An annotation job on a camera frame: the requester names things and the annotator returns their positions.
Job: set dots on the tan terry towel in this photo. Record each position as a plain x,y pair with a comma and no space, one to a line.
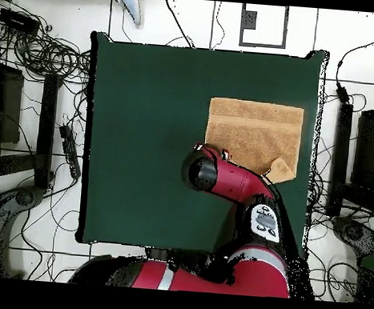
253,134

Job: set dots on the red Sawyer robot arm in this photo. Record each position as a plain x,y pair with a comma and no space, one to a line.
236,181

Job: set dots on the dark flat panel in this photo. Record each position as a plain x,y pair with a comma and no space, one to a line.
373,150
11,105

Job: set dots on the dark green table cloth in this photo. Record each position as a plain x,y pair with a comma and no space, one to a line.
144,125

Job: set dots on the black bar stand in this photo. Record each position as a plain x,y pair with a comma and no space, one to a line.
47,118
340,157

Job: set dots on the black power strip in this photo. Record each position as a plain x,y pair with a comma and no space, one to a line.
70,151

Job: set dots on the pale blue curved object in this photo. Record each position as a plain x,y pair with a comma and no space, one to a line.
132,10

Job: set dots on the grey stand base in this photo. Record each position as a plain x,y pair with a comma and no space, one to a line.
351,230
26,196

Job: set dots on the dark green object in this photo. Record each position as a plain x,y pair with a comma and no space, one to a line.
373,262

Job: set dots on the black box device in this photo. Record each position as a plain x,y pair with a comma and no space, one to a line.
19,21

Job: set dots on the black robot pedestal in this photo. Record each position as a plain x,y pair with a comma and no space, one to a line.
158,254

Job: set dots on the grey rectangular floor frame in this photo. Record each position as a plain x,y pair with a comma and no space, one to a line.
249,19

